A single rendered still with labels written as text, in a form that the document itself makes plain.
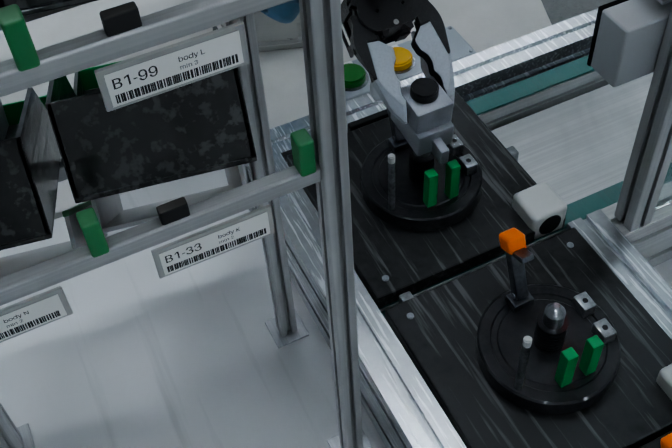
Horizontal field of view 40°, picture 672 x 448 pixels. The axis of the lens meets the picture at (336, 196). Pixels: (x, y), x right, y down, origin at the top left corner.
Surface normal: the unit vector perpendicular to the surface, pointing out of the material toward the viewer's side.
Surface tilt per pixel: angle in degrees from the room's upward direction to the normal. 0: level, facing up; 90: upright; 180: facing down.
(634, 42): 90
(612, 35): 90
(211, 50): 90
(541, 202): 0
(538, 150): 0
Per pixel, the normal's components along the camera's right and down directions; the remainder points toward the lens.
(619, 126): -0.04, -0.66
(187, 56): 0.44, 0.66
